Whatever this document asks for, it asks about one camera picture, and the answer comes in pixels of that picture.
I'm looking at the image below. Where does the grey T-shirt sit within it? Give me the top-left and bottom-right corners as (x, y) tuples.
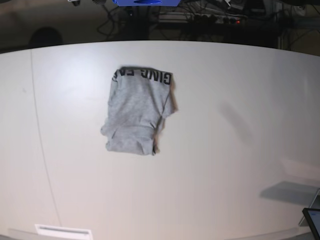
(100, 67), (177, 156)

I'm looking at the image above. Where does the tablet with stand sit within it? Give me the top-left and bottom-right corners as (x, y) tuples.
(298, 188), (320, 240)

